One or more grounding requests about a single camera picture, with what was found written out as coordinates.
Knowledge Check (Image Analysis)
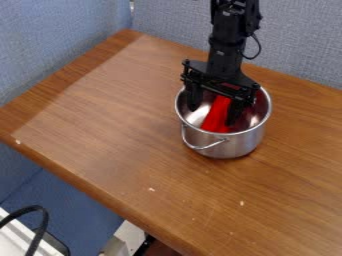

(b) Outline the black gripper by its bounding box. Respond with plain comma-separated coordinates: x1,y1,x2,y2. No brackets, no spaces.
180,45,260,126

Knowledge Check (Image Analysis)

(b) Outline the red block object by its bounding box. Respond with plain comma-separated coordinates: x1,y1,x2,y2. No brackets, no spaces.
200,95,231,133

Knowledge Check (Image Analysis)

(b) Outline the metal pot with handle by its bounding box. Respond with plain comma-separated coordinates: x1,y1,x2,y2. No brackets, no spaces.
174,88,272,159

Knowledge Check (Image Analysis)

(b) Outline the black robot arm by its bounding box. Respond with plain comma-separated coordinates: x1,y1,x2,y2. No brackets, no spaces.
180,0,261,126

